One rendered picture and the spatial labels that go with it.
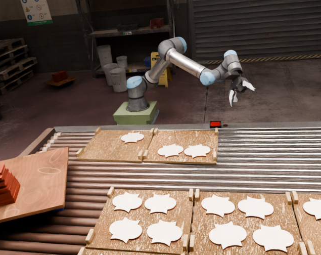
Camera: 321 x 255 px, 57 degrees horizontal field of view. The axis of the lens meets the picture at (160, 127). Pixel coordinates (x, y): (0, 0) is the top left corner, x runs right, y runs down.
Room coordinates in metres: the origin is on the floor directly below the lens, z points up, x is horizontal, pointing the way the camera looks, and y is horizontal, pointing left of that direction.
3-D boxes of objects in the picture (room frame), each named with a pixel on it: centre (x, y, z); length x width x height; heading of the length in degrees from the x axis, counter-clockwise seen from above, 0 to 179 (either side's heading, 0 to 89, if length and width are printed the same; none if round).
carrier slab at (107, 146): (1.62, 0.28, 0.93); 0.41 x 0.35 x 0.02; 74
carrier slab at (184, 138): (1.51, -0.12, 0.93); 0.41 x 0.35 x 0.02; 75
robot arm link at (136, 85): (2.12, 0.15, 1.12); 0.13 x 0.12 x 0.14; 134
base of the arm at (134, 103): (2.11, 0.15, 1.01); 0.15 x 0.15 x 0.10
